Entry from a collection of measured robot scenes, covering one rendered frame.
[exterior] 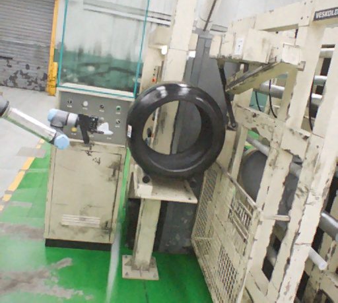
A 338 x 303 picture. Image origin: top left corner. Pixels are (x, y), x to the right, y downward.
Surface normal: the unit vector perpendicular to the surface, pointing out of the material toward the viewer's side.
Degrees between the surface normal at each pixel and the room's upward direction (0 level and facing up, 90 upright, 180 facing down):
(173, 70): 90
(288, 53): 72
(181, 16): 90
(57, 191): 90
